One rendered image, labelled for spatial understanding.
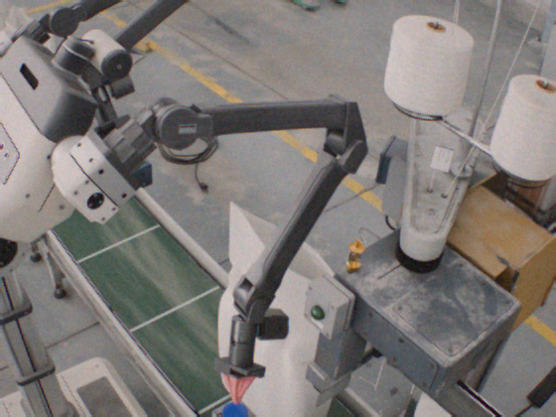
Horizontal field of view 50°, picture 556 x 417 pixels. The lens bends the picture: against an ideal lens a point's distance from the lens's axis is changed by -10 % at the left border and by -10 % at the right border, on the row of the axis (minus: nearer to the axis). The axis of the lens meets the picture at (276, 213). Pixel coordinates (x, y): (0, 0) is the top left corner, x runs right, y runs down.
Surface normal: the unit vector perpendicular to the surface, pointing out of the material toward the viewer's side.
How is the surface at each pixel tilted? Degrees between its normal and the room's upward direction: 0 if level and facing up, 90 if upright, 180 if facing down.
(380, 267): 0
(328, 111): 70
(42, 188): 90
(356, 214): 0
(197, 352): 0
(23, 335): 90
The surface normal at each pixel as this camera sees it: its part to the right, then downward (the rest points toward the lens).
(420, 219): 0.07, -0.77
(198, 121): 0.46, 0.36
